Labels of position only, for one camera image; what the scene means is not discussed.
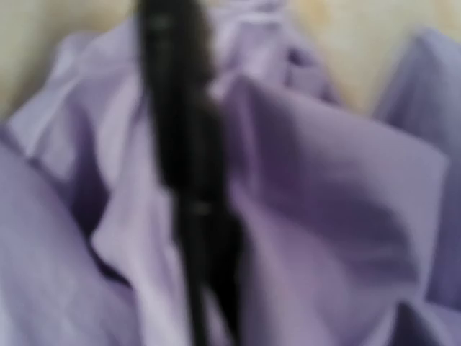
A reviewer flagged lilac folding umbrella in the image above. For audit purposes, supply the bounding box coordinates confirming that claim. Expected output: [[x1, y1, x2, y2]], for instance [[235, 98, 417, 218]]
[[1, 1, 460, 345]]

